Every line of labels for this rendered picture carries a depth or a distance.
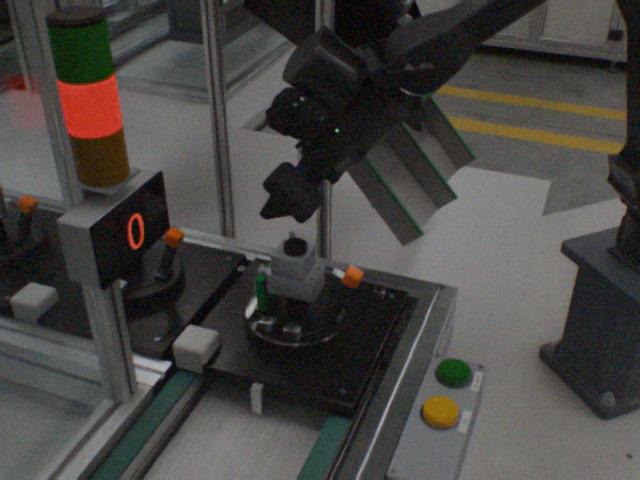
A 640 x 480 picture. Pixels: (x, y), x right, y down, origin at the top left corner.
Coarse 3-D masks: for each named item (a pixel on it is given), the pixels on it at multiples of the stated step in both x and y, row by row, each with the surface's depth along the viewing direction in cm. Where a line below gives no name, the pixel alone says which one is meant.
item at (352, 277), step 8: (336, 272) 91; (352, 272) 90; (360, 272) 90; (344, 280) 90; (352, 280) 90; (344, 288) 91; (352, 288) 91; (344, 296) 92; (336, 304) 93; (336, 312) 94
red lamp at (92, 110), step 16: (112, 80) 65; (64, 96) 65; (80, 96) 64; (96, 96) 64; (112, 96) 66; (64, 112) 66; (80, 112) 65; (96, 112) 65; (112, 112) 66; (80, 128) 66; (96, 128) 66; (112, 128) 67
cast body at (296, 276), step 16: (288, 240) 92; (304, 240) 92; (272, 256) 91; (288, 256) 90; (304, 256) 90; (272, 272) 92; (288, 272) 91; (304, 272) 91; (320, 272) 93; (272, 288) 93; (288, 288) 92; (304, 288) 92; (320, 288) 94
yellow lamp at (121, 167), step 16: (80, 144) 67; (96, 144) 67; (112, 144) 67; (80, 160) 68; (96, 160) 67; (112, 160) 68; (128, 160) 71; (80, 176) 69; (96, 176) 68; (112, 176) 69
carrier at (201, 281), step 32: (160, 256) 107; (192, 256) 111; (224, 256) 111; (128, 288) 100; (160, 288) 101; (192, 288) 104; (224, 288) 106; (128, 320) 98; (160, 320) 98; (192, 320) 99; (160, 352) 93
